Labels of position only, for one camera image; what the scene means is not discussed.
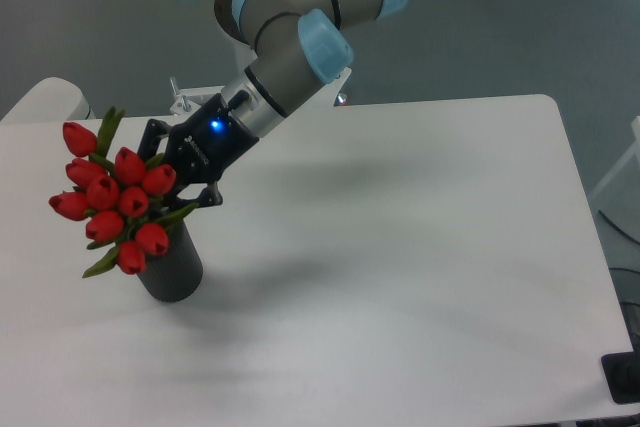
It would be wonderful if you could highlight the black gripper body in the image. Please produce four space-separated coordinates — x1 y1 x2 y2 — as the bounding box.
163 90 259 188

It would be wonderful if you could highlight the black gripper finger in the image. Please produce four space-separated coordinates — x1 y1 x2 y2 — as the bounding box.
137 119 172 165
167 182 223 211

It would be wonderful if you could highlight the red tulip bouquet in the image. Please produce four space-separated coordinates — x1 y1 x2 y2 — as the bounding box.
49 107 199 278

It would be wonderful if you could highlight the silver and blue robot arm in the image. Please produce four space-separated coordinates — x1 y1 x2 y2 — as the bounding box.
139 0 408 210

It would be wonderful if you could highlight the dark grey ribbed vase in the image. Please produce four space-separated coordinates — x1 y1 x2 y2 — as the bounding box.
137 221 203 303

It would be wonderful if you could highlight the white chair back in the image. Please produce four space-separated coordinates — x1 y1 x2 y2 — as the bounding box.
1 77 96 125

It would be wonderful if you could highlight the white furniture leg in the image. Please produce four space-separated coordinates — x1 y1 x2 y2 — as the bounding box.
589 117 639 201

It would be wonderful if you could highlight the black device at table edge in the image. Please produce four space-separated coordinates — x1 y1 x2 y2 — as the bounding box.
601 352 639 405

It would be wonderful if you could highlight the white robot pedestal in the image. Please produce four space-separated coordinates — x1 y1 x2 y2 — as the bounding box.
169 41 352 116

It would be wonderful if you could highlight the black floor cable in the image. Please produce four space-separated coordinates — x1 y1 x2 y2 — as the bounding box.
597 209 640 244

